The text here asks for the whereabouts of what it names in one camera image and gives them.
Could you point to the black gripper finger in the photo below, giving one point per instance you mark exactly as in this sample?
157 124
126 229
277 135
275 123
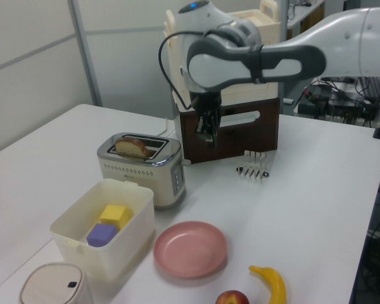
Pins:
200 126
213 134

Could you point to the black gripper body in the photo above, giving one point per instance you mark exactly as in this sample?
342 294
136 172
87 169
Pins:
207 99

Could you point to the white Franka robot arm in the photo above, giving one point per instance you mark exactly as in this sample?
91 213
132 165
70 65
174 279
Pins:
351 41

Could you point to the cream and chrome toaster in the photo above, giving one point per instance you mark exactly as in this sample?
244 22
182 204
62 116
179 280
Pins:
136 177

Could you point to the bread slice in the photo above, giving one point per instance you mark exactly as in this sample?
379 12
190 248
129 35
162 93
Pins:
131 147

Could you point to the pink plate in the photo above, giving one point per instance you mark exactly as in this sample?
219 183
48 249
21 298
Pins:
190 250

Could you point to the yellow foam block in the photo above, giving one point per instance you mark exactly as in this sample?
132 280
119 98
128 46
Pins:
112 213

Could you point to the black electronics box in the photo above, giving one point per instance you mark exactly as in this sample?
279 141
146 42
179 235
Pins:
335 109

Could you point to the brown wooden cabinet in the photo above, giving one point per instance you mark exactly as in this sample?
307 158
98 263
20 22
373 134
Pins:
310 19

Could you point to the purple foam block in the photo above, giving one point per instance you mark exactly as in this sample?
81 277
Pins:
99 236

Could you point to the white plastic container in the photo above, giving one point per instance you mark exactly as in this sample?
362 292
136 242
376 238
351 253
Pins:
114 253

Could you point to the red apple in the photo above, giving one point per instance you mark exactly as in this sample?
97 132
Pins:
231 298

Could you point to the yellow banana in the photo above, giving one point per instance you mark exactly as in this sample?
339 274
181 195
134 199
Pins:
277 288

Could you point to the small beige trash can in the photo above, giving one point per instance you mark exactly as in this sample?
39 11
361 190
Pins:
50 285

